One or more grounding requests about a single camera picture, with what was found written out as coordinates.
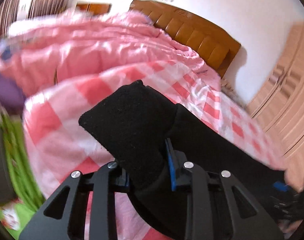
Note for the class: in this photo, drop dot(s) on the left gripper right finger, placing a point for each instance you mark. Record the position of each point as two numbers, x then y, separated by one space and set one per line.
213 205

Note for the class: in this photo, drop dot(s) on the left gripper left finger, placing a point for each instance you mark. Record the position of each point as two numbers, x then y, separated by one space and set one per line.
82 207

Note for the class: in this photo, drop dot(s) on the black pants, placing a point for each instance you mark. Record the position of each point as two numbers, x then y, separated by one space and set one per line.
133 124

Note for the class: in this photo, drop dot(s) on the person right hand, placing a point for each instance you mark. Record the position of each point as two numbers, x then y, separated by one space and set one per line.
294 176

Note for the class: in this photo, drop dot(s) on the green bag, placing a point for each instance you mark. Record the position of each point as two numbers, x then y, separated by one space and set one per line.
16 212

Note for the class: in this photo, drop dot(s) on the pink checkered bed sheet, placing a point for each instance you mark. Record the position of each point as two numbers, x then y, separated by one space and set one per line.
61 145

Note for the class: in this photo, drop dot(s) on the light wooden wardrobe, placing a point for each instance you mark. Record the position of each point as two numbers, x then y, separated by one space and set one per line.
278 107

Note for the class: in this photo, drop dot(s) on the purple blanket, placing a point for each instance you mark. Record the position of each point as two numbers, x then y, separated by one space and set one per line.
12 97

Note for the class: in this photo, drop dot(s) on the wooden bed headboard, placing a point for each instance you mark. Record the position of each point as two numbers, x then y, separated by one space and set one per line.
213 44

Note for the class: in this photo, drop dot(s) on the pink quilt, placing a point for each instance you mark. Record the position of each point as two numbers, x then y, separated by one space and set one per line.
43 50

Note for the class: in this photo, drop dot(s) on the wooden nightstand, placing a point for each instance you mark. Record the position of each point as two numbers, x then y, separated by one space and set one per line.
94 8

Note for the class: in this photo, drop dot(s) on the maroon curtain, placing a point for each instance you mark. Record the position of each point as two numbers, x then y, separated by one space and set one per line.
29 5

